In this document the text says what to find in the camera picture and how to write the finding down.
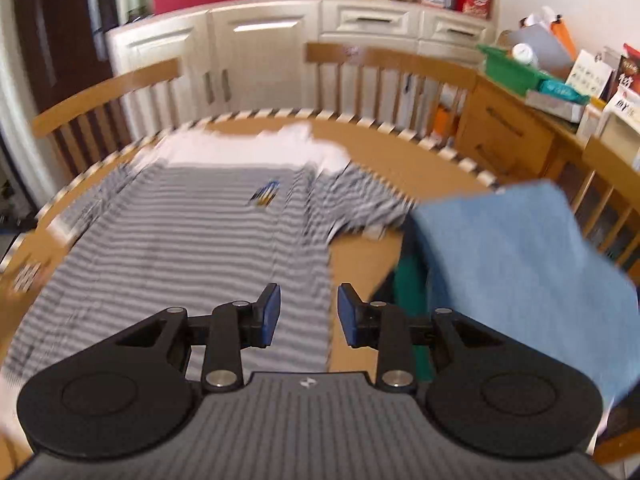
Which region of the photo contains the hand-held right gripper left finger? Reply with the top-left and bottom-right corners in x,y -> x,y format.
116,282 -> 282,394

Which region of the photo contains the grey folder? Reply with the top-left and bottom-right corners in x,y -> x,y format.
504,24 -> 577,80

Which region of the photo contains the flat grey box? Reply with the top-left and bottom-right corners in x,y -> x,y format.
524,90 -> 587,124

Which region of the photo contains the cream panelled cabinet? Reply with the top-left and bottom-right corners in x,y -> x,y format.
106,0 -> 501,118

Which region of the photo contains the teal packet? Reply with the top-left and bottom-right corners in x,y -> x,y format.
539,80 -> 594,107

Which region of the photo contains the orange packet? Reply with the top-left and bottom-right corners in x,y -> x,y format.
549,16 -> 579,61

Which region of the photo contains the orange bottle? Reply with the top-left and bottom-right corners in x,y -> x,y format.
431,104 -> 459,137

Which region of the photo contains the dark brown door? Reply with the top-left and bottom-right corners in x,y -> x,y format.
12,0 -> 121,113

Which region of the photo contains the white bottle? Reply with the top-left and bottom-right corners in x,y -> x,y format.
511,42 -> 541,69

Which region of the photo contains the white printed card box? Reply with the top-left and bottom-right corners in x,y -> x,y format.
565,49 -> 615,99

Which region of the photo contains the dark brown packet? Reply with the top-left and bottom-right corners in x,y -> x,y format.
606,54 -> 640,103

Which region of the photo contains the grey striped shirt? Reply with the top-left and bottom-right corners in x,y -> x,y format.
0,122 -> 421,441

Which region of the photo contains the blue folded cloth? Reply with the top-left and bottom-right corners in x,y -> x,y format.
410,179 -> 640,428

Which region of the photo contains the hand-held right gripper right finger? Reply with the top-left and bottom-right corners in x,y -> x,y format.
337,282 -> 506,395

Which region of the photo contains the white carton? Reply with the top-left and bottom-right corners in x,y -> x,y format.
576,85 -> 640,171

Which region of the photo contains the green plastic tray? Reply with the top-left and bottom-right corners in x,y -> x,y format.
476,43 -> 557,97

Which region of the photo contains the wooden slat-back chair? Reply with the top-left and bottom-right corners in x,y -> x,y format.
304,41 -> 478,136
31,57 -> 183,171
570,135 -> 640,268

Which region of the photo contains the green folded cloth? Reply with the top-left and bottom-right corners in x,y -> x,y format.
392,255 -> 437,385

